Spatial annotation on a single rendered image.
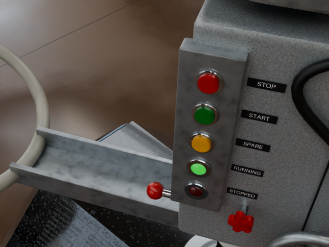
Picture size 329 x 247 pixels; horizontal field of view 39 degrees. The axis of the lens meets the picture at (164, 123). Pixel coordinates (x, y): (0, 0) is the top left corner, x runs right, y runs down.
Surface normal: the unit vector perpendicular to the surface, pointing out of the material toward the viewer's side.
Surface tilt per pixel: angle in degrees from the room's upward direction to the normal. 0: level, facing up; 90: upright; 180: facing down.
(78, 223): 45
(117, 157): 90
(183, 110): 90
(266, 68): 90
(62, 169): 2
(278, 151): 90
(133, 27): 0
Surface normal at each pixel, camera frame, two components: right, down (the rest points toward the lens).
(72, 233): -0.44, -0.18
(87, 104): 0.03, -0.74
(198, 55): -0.28, 0.64
